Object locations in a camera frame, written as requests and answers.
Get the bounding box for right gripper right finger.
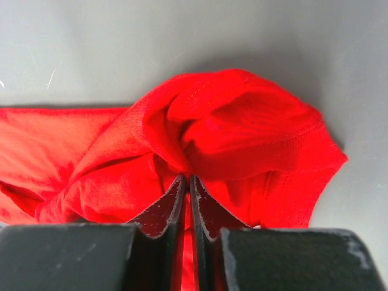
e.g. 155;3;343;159
190;175;385;290

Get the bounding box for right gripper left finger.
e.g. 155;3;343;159
1;175;186;290

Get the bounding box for red t-shirt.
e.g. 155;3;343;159
0;69;349;291

